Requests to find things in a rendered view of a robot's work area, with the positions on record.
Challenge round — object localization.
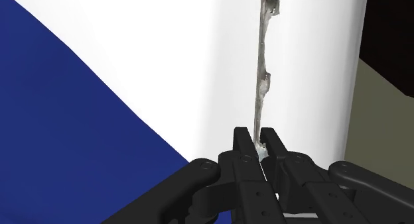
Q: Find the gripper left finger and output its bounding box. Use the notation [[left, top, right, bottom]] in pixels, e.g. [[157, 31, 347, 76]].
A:
[[102, 127, 287, 224]]

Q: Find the thin grey object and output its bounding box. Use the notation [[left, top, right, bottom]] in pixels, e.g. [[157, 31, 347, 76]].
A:
[[253, 0, 281, 162]]

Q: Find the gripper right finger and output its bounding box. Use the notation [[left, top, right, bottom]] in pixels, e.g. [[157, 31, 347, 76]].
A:
[[259, 127, 414, 224]]

